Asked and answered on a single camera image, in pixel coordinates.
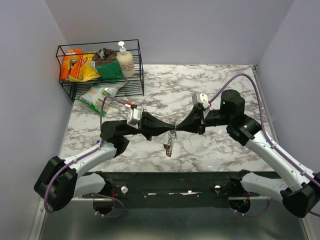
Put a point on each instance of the beige pump soap bottle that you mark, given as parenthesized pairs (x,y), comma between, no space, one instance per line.
(125,60)

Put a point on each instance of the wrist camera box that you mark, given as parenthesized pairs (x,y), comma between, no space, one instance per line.
(134,117)
(200,100)

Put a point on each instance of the metal disc with keyrings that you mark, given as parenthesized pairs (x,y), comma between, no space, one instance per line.
(170,141)

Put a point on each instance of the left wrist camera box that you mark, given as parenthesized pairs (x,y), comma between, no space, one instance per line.
(134,117)

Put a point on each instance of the blue green tissue pack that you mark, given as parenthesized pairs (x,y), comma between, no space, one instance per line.
(100,142)

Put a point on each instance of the green white snack bag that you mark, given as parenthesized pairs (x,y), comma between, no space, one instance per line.
(100,96)

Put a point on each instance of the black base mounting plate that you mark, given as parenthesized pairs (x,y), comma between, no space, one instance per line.
(168,190)

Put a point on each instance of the orange razor package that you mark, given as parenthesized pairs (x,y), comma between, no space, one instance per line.
(71,63)

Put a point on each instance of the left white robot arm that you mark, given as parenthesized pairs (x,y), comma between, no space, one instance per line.
(61,180)

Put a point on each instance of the yellow chips bag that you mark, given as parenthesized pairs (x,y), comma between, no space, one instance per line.
(87,70)

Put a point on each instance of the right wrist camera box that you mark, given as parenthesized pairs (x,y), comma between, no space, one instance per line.
(200,100)

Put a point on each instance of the green and brown bag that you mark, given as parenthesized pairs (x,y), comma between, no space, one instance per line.
(107,65)

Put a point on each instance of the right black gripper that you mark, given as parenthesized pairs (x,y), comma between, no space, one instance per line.
(192,124)

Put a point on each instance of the black wire basket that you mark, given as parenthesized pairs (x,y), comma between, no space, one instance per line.
(136,85)

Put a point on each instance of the key with red tag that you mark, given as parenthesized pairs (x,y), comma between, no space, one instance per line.
(167,147)

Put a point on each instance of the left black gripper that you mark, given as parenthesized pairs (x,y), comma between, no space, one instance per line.
(149,126)

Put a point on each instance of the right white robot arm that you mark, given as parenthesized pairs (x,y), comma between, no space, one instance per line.
(298,187)

